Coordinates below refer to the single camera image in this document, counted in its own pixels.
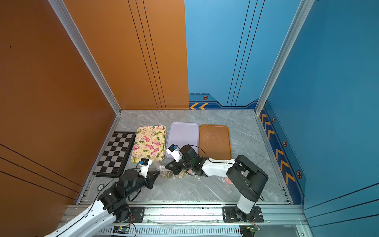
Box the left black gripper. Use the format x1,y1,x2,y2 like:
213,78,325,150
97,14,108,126
125,170,161,199

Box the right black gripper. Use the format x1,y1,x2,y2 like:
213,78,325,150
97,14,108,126
164,157,195,175

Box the ziploc bag pink cookies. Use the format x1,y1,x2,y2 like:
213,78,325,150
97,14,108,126
216,176,234,194

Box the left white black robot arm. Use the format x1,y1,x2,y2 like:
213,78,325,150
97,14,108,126
48,169,160,237

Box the green circuit board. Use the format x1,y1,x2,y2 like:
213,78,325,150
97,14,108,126
239,225,261,237
112,226,130,235

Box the black white checkerboard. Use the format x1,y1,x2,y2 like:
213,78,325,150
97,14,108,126
93,131,136,178

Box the floral pattern tray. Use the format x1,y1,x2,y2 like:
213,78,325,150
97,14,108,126
131,125,166,164

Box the lavender plastic tray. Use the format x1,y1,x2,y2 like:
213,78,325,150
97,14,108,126
166,122,199,153

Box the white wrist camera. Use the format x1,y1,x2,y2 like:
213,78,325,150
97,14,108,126
166,144,182,162
139,158,152,178

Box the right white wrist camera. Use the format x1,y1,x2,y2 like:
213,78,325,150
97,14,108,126
166,144,182,162

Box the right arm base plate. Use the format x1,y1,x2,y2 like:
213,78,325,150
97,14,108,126
222,206,264,223

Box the right green circuit board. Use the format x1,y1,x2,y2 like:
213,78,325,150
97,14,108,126
239,225,261,237

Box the aluminium front rail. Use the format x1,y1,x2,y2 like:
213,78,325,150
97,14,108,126
62,203,309,229

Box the brown plastic tray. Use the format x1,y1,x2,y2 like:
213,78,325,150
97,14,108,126
198,124,232,160

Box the ziploc bag ring cookies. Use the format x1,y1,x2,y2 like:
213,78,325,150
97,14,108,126
153,161,174,179

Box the ziploc bag mixed cookies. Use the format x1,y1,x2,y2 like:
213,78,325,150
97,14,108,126
178,170,196,178

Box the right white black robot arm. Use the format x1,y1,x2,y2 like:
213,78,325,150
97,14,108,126
165,144,268,223

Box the left green circuit board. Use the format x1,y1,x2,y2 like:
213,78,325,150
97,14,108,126
112,226,130,235

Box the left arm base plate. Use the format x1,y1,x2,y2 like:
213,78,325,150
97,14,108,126
116,206,145,223

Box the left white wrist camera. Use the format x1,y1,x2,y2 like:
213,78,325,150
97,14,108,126
139,158,152,178

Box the round floor grommet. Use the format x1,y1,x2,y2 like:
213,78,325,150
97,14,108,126
97,184,104,191

